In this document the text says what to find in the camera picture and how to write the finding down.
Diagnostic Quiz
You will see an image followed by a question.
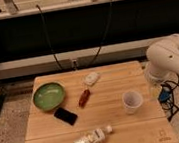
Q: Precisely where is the translucent end tool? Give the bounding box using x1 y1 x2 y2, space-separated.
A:
149 84 161 101

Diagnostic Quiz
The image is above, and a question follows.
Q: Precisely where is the blue power box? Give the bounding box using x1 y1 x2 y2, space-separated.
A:
158 86 171 103

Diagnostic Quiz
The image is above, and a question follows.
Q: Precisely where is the green bowl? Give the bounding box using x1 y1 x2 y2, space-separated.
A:
32 82 65 112

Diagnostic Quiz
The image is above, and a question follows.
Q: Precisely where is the left black hanging cable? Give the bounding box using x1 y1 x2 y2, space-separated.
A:
36 2 64 73

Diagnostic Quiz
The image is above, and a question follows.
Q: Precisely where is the white wall outlet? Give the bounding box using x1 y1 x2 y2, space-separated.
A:
71 58 79 68

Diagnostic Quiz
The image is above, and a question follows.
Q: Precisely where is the right black hanging cable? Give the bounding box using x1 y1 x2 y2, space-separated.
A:
77 0 124 67

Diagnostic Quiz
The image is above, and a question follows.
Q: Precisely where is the white paper cup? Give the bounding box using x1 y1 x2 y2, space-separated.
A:
122 91 144 115

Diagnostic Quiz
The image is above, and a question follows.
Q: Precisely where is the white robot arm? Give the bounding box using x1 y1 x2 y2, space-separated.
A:
144 34 179 84

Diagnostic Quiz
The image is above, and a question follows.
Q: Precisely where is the clear plastic bottle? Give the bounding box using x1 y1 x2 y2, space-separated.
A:
74 126 113 143

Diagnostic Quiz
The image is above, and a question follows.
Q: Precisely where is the black hanging cable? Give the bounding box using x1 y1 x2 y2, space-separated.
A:
36 2 64 73
77 0 124 67

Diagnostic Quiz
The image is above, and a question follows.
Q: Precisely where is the black smartphone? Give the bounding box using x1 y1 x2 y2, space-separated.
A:
54 108 78 125

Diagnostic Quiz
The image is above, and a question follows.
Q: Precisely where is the red-brown sausage toy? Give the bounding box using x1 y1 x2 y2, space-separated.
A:
78 89 90 108

